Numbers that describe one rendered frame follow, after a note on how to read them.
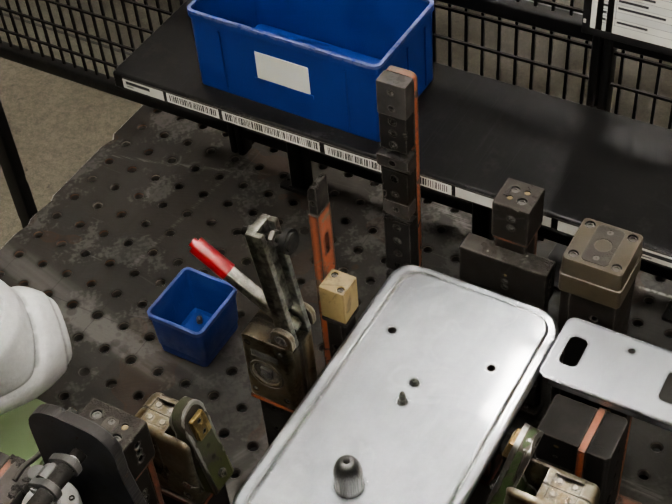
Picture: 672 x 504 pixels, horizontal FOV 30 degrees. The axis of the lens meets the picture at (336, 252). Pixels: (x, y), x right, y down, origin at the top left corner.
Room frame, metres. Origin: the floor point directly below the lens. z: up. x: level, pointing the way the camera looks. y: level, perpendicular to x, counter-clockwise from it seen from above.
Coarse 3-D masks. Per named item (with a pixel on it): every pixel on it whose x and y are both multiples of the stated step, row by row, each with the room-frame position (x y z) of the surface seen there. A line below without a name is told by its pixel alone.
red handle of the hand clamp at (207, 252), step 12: (192, 240) 1.01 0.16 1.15; (204, 240) 1.01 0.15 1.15; (192, 252) 1.00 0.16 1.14; (204, 252) 0.99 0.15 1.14; (216, 252) 0.99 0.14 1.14; (216, 264) 0.98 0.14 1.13; (228, 264) 0.98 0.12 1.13; (228, 276) 0.97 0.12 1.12; (240, 276) 0.98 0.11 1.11; (240, 288) 0.97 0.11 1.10; (252, 288) 0.97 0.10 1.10; (252, 300) 0.96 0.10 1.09; (264, 300) 0.96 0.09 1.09; (300, 324) 0.94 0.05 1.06
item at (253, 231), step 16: (256, 224) 0.95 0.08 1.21; (272, 224) 0.96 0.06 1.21; (256, 240) 0.93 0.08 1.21; (272, 240) 0.94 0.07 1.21; (288, 240) 0.93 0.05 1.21; (256, 256) 0.94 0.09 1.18; (272, 256) 0.95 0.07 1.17; (288, 256) 0.95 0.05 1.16; (272, 272) 0.93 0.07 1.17; (288, 272) 0.95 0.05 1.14; (272, 288) 0.93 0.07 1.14; (288, 288) 0.95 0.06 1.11; (272, 304) 0.93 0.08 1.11; (288, 304) 0.94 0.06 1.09; (288, 320) 0.92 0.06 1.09; (304, 320) 0.94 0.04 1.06
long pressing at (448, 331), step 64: (384, 320) 0.99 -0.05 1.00; (448, 320) 0.98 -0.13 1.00; (512, 320) 0.97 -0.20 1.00; (320, 384) 0.90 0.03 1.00; (384, 384) 0.89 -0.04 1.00; (448, 384) 0.88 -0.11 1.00; (512, 384) 0.87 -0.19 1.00; (320, 448) 0.81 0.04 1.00; (384, 448) 0.80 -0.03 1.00; (448, 448) 0.79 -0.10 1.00
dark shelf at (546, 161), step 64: (192, 0) 1.65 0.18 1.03; (128, 64) 1.50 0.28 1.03; (192, 64) 1.49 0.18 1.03; (256, 128) 1.35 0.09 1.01; (320, 128) 1.32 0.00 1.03; (448, 128) 1.29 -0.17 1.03; (512, 128) 1.28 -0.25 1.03; (576, 128) 1.27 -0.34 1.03; (640, 128) 1.25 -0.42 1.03; (448, 192) 1.19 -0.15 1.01; (576, 192) 1.14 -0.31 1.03; (640, 192) 1.13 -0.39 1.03
